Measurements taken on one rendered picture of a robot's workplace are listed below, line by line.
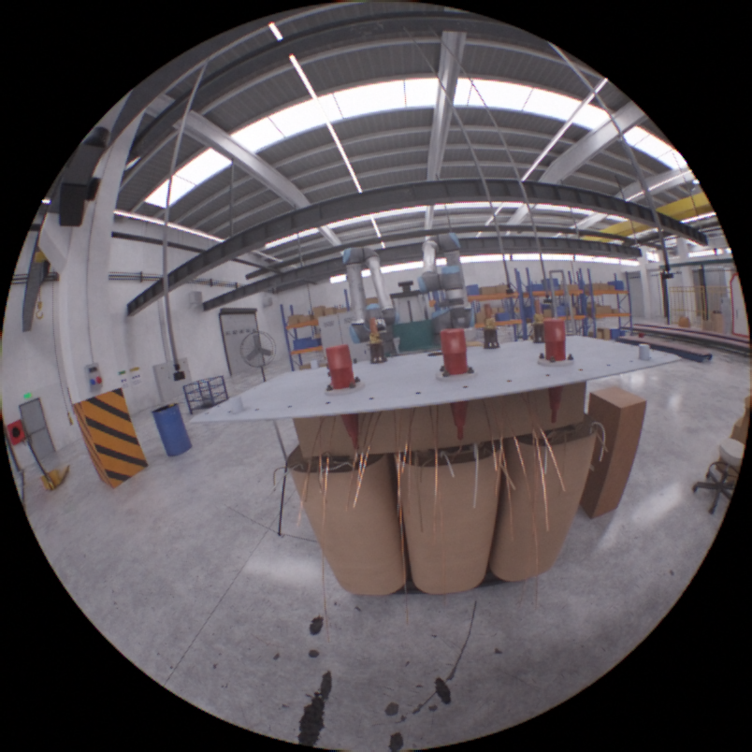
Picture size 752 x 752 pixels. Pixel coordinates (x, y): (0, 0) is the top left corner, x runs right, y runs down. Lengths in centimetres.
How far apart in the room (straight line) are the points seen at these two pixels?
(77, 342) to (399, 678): 529
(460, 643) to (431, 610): 29
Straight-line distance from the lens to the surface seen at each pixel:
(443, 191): 767
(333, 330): 584
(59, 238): 567
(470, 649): 159
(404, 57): 1026
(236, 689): 182
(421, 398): 57
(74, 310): 511
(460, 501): 94
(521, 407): 90
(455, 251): 184
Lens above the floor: 154
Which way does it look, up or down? 11 degrees down
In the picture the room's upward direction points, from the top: 9 degrees counter-clockwise
